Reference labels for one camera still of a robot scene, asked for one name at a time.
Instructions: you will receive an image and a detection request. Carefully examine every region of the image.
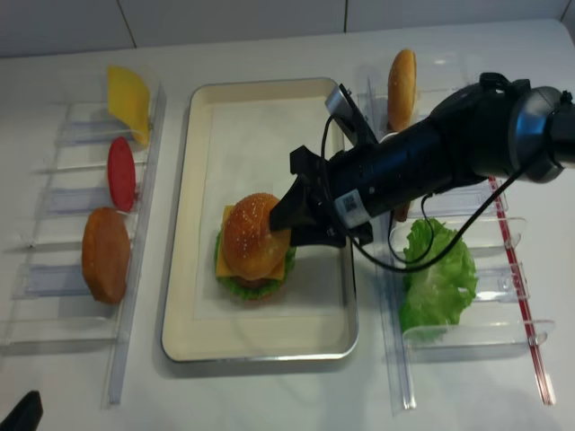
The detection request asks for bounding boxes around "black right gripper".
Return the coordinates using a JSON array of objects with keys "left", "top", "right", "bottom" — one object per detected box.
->
[{"left": 270, "top": 146, "right": 373, "bottom": 248}]

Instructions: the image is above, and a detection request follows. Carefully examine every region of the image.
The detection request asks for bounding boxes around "sesame bun top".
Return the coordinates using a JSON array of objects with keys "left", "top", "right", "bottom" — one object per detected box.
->
[{"left": 222, "top": 193, "right": 291, "bottom": 280}]

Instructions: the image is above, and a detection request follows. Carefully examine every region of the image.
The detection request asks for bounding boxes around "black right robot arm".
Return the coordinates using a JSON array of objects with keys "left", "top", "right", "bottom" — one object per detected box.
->
[{"left": 270, "top": 73, "right": 574, "bottom": 248}]

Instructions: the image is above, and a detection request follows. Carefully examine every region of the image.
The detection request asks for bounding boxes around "brown meat patty on burger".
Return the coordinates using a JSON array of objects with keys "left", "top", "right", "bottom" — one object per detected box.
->
[{"left": 234, "top": 277, "right": 270, "bottom": 290}]

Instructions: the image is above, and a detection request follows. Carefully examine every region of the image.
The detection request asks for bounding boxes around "yellow cheese slice on burger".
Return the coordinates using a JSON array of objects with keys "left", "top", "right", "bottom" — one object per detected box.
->
[{"left": 216, "top": 205, "right": 286, "bottom": 280}]

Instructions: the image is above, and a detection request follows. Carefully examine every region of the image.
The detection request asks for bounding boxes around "green lettuce on burger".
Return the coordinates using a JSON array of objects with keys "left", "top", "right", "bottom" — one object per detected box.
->
[{"left": 213, "top": 228, "right": 296, "bottom": 302}]

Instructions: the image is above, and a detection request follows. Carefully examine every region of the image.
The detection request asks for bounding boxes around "brown meat patty in rack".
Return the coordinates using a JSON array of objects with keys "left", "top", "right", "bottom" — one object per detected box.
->
[{"left": 394, "top": 202, "right": 411, "bottom": 223}]

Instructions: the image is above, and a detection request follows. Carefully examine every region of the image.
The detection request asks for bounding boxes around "green lettuce leaf in rack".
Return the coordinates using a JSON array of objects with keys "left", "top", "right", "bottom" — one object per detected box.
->
[{"left": 399, "top": 218, "right": 478, "bottom": 331}]

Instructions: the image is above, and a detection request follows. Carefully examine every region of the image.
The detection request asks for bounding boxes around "red tomato slice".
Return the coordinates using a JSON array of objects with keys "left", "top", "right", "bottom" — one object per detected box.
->
[{"left": 107, "top": 136, "right": 136, "bottom": 212}]

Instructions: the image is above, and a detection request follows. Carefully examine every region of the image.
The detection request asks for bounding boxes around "yellow cheese slice in rack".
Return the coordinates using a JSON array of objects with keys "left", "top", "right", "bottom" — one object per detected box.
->
[{"left": 107, "top": 66, "right": 150, "bottom": 147}]

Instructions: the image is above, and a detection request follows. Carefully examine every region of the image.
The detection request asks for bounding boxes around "white tray liner paper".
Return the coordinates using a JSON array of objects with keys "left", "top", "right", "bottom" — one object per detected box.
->
[{"left": 194, "top": 97, "right": 341, "bottom": 319}]

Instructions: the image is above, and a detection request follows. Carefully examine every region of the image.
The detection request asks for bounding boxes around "cream metal tray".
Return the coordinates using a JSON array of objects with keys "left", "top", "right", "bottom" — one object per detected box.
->
[{"left": 161, "top": 78, "right": 358, "bottom": 363}]

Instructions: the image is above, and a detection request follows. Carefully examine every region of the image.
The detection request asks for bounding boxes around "bun top in rack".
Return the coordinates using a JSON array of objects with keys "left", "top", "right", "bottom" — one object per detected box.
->
[{"left": 387, "top": 48, "right": 417, "bottom": 132}]

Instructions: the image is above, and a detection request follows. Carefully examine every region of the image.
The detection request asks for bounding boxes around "clear acrylic right rack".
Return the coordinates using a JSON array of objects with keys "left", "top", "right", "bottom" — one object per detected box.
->
[{"left": 354, "top": 49, "right": 557, "bottom": 410}]

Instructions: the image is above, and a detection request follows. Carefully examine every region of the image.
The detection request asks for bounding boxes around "clear acrylic rack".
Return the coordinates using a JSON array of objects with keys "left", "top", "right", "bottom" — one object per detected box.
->
[
  {"left": 354, "top": 49, "right": 557, "bottom": 410},
  {"left": 1, "top": 71, "right": 165, "bottom": 404}
]

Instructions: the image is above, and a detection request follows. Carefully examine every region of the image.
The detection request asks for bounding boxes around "brown bun bottom slice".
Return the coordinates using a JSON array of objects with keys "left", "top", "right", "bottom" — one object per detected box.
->
[{"left": 82, "top": 207, "right": 130, "bottom": 304}]

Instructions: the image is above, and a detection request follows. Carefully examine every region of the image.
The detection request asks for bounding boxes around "clear acrylic left rack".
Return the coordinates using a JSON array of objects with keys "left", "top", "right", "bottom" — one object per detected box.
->
[{"left": 1, "top": 71, "right": 165, "bottom": 404}]

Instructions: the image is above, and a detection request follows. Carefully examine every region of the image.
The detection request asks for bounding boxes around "black left gripper tip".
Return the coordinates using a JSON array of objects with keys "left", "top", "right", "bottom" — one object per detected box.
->
[{"left": 0, "top": 391, "right": 44, "bottom": 431}]

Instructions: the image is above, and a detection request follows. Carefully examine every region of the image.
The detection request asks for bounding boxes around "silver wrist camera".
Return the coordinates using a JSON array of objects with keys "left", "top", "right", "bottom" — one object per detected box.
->
[{"left": 324, "top": 84, "right": 353, "bottom": 119}]

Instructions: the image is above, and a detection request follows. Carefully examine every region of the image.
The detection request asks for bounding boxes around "black cable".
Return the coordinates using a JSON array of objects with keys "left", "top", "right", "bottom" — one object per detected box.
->
[{"left": 320, "top": 115, "right": 522, "bottom": 273}]

